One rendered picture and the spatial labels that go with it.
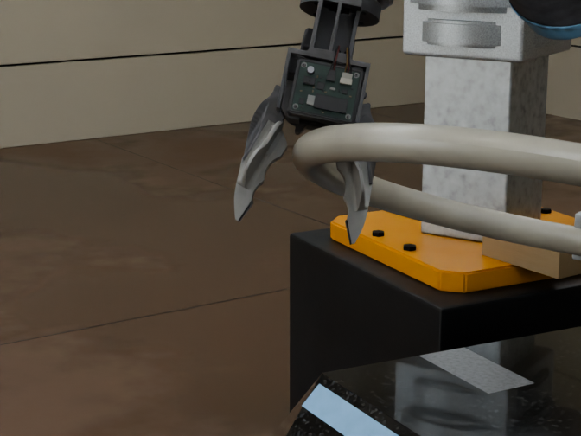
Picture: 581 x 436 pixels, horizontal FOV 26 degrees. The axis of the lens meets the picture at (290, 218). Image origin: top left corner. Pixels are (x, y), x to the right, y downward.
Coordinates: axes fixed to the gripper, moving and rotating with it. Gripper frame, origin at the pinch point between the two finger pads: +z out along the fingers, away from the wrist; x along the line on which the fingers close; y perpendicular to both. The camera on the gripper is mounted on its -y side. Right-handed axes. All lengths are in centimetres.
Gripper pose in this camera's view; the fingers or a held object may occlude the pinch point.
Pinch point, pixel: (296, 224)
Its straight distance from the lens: 110.7
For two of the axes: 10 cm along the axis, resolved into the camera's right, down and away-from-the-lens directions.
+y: 0.0, -1.0, -10.0
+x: 9.8, 2.0, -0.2
